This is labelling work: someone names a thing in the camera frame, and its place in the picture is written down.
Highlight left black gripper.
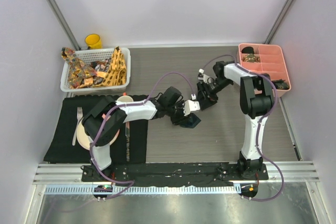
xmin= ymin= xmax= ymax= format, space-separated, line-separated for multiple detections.
xmin=166 ymin=101 xmax=191 ymax=126

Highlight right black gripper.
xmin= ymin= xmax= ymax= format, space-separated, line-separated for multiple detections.
xmin=196 ymin=78 xmax=232 ymax=111

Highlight dark green tie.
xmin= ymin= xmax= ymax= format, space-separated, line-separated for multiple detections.
xmin=180 ymin=113 xmax=201 ymax=129

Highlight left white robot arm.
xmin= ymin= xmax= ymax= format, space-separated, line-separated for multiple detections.
xmin=82 ymin=87 xmax=200 ymax=182

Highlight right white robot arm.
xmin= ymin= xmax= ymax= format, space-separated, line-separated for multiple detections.
xmin=197 ymin=61 xmax=276 ymax=179

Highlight table knife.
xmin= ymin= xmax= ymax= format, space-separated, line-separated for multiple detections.
xmin=125 ymin=122 xmax=130 ymax=162

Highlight orange mug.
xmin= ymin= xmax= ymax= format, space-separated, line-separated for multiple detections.
xmin=117 ymin=92 xmax=134 ymax=103

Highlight rolled camouflage tie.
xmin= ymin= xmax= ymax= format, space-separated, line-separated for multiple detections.
xmin=242 ymin=54 xmax=261 ymax=63

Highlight black placemat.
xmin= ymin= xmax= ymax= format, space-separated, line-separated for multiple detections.
xmin=44 ymin=95 xmax=148 ymax=164

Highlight rolled black tie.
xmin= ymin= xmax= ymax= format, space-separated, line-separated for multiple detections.
xmin=241 ymin=46 xmax=255 ymax=54

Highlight pink compartment tray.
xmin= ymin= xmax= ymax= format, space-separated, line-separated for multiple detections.
xmin=237 ymin=43 xmax=291 ymax=97

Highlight yellow spotted tie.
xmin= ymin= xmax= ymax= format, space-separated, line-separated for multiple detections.
xmin=100 ymin=46 xmax=127 ymax=87

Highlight rolled dark patterned tie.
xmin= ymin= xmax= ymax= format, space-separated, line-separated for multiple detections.
xmin=272 ymin=79 xmax=290 ymax=90

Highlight silver fork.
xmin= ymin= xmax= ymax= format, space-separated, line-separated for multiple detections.
xmin=71 ymin=107 xmax=83 ymax=146

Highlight pink white plate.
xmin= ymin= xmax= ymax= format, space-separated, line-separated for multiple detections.
xmin=76 ymin=119 xmax=121 ymax=150

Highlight white plastic basket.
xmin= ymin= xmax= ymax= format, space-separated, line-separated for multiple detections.
xmin=60 ymin=46 xmax=131 ymax=94

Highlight multicolour patterned tie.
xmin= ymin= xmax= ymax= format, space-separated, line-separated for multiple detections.
xmin=61 ymin=47 xmax=111 ymax=89

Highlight yellow mug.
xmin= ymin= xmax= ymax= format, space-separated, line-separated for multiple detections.
xmin=85 ymin=34 xmax=103 ymax=49

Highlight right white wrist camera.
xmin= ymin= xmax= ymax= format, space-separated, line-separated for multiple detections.
xmin=197 ymin=69 xmax=212 ymax=84

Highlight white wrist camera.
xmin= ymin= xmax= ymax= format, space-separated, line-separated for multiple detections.
xmin=197 ymin=69 xmax=212 ymax=84
xmin=183 ymin=100 xmax=201 ymax=116

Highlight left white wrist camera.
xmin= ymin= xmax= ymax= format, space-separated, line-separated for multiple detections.
xmin=183 ymin=100 xmax=201 ymax=116

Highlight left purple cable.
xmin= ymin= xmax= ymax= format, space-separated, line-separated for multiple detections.
xmin=89 ymin=71 xmax=196 ymax=200

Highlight purple cable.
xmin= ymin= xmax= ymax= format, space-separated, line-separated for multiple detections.
xmin=201 ymin=55 xmax=286 ymax=203
xmin=89 ymin=71 xmax=196 ymax=200

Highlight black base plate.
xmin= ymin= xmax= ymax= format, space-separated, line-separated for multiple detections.
xmin=80 ymin=162 xmax=269 ymax=187

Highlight white slotted cable duct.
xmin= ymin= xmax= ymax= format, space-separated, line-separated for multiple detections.
xmin=44 ymin=184 xmax=241 ymax=196

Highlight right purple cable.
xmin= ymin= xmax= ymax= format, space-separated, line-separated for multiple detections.
xmin=201 ymin=55 xmax=286 ymax=203

